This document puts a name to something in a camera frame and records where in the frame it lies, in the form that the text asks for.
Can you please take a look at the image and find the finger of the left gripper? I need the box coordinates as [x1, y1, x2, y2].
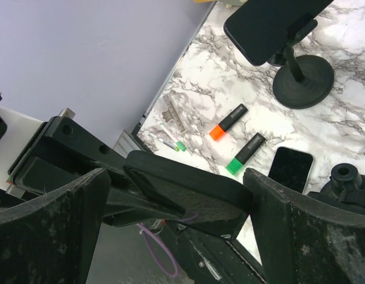
[102, 115, 186, 228]

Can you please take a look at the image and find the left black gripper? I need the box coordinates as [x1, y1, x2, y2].
[7, 115, 94, 196]

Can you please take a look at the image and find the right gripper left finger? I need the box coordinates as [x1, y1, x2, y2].
[0, 169, 111, 283]

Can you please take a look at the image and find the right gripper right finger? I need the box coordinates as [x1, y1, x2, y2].
[243, 168, 365, 283]

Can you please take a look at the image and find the black phone stand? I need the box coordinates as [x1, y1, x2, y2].
[308, 163, 365, 216]
[267, 16, 334, 109]

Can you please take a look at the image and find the grey silver phone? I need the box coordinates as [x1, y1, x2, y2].
[268, 147, 314, 193]

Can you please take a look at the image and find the black phone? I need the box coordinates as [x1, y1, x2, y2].
[122, 151, 253, 240]

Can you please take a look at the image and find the green highlighter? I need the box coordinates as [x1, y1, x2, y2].
[226, 133, 266, 175]

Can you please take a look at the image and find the orange highlighter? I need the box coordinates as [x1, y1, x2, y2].
[209, 104, 248, 141]

